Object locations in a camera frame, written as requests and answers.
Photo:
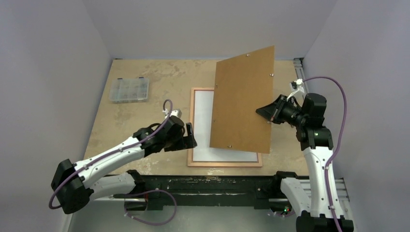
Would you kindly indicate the sunset photo print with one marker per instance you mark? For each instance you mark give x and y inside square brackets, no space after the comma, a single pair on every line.
[202,114]

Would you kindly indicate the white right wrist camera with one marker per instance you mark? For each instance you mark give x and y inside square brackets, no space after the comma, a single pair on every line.
[297,89]

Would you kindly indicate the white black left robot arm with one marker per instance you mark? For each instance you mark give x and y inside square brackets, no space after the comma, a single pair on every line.
[74,185]

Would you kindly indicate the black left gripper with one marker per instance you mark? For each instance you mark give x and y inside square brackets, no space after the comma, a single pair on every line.
[188,142]

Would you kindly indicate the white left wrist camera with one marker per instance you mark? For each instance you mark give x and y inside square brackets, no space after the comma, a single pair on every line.
[175,112]

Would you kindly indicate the brown cardboard backing board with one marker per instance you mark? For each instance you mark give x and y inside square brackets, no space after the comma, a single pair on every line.
[243,84]

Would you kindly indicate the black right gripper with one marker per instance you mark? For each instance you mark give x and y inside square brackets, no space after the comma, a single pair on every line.
[281,108]

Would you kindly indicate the clear plastic organizer box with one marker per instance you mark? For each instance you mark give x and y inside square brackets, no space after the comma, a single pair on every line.
[125,90]

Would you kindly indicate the pink wooden picture frame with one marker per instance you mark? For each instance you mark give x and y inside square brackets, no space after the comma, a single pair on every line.
[217,164]

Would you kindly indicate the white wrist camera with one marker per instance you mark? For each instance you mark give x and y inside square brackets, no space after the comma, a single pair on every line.
[297,89]
[175,112]

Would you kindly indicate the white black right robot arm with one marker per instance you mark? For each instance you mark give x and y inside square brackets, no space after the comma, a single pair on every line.
[319,211]

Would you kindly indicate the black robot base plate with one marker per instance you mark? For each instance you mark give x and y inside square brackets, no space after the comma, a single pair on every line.
[258,192]

